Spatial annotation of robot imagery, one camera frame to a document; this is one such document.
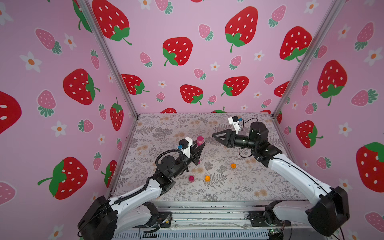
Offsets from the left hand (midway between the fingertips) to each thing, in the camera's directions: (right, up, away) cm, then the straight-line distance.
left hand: (202, 142), depth 68 cm
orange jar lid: (+21, -17, +25) cm, 37 cm away
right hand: (+6, +3, 0) cm, 7 cm away
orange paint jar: (+3, -24, +19) cm, 31 cm away
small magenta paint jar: (-6, -23, +18) cm, 30 cm away
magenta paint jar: (-1, +1, -2) cm, 3 cm away
